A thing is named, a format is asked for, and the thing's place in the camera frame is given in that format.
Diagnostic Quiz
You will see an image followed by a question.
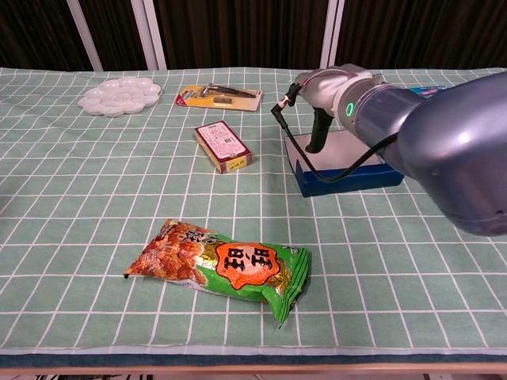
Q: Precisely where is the green checked tablecloth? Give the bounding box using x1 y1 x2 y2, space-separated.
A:
0 66 507 356

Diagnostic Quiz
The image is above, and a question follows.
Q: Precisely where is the blue glasses case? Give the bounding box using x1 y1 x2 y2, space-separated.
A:
284 128 405 198

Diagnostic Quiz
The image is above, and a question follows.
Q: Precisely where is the green orange snack bag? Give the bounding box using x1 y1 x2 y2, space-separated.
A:
124 218 311 329

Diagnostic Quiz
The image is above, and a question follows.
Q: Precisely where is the white flower-shaped palette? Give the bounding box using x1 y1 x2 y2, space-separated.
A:
77 76 162 118

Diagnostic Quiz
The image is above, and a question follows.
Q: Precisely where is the small red carton box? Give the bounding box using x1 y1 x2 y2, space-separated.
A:
193 120 254 175

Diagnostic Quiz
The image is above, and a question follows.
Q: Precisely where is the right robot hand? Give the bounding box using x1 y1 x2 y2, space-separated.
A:
295 63 375 154

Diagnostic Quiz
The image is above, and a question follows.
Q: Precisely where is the razor in yellow blister pack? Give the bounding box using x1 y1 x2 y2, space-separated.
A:
175 83 264 113

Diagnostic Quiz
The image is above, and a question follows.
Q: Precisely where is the blue pink cookie box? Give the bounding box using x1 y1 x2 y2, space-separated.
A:
410 84 452 98

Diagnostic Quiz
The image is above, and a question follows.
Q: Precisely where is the white aluminium frame post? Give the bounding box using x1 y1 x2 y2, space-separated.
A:
66 0 104 72
319 0 345 70
130 0 167 71

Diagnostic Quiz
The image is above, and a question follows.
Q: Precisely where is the dark pleated curtain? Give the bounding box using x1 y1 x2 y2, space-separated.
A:
0 0 507 72

